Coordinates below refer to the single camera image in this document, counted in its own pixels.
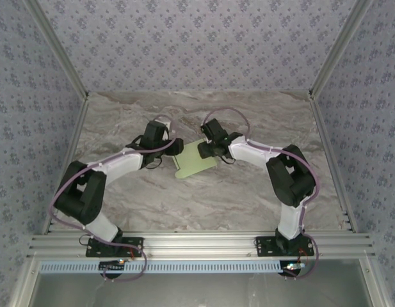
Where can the light green paper box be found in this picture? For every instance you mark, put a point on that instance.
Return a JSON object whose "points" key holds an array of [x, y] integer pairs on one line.
{"points": [[190, 160]]}

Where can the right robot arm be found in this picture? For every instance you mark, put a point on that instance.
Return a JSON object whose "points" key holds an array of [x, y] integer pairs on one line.
{"points": [[248, 150]]}

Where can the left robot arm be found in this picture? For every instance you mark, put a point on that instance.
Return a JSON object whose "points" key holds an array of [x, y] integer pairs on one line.
{"points": [[120, 163]]}

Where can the small black controller board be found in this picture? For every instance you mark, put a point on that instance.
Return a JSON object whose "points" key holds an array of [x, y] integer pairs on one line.
{"points": [[293, 266], [112, 264]]}

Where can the grey metal sheet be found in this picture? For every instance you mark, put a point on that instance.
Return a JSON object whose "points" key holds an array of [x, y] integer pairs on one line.
{"points": [[197, 291]]}

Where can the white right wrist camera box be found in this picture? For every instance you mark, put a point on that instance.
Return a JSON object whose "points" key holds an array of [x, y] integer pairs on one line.
{"points": [[210, 140]]}

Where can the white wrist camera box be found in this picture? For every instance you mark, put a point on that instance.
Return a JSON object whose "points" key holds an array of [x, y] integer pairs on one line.
{"points": [[210, 140], [168, 126]]}

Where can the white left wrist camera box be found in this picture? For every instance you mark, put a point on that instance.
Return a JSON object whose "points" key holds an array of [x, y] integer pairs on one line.
{"points": [[168, 126]]}

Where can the aluminium table side rail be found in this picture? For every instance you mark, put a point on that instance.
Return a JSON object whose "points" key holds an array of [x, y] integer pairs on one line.
{"points": [[326, 134], [74, 134]]}

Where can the aluminium mounting rail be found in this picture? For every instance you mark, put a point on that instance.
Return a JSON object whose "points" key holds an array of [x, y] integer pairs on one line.
{"points": [[197, 244]]}

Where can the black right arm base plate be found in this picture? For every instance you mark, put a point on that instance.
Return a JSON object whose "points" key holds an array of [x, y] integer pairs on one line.
{"points": [[264, 249]]}

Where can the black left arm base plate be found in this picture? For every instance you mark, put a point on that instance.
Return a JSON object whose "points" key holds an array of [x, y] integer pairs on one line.
{"points": [[94, 252]]}

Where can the aluminium frame post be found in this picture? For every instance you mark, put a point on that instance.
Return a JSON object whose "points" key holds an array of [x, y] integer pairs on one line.
{"points": [[337, 48], [59, 48]]}

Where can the aluminium frame leg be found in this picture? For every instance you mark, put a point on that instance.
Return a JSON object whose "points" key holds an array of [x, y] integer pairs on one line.
{"points": [[26, 281], [376, 281]]}

